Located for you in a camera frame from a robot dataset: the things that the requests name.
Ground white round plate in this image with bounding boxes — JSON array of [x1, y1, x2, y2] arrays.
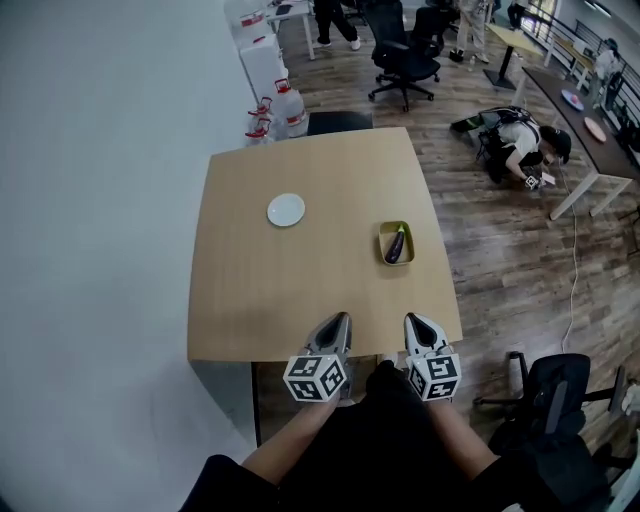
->
[[266, 193, 306, 229]]

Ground white floor cable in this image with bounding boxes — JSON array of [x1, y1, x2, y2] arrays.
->
[[559, 169, 582, 354]]

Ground person's right forearm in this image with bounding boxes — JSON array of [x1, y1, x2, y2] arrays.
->
[[424, 399, 496, 484]]

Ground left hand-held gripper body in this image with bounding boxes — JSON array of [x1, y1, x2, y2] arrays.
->
[[283, 344, 354, 404]]

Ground yellow table black pedestal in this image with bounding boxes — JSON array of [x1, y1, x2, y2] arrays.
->
[[483, 22, 544, 91]]

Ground yellow-green rectangular tray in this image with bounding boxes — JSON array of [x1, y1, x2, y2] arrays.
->
[[378, 220, 417, 266]]

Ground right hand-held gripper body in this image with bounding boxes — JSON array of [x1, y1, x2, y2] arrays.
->
[[403, 352, 462, 403]]

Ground white box red label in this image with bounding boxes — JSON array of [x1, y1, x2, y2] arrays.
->
[[234, 7, 269, 36]]

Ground black office chair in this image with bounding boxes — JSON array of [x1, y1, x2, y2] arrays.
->
[[409, 4, 454, 59], [472, 349, 640, 512], [368, 0, 441, 112]]

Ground purple eggplant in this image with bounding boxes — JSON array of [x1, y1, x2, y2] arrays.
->
[[383, 224, 407, 264]]

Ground white desk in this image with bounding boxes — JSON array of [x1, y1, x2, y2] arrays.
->
[[264, 0, 316, 61]]

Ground pink plate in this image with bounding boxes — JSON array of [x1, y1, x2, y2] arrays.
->
[[582, 117, 608, 144]]

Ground dark table white legs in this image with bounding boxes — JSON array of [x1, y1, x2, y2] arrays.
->
[[522, 64, 640, 221]]

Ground person's black clothing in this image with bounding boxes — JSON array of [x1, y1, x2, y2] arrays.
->
[[179, 359, 551, 512]]

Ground black chair seat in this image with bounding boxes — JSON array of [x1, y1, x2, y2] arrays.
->
[[305, 110, 375, 137]]

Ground person's left forearm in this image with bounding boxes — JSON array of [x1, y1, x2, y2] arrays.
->
[[242, 399, 341, 486]]

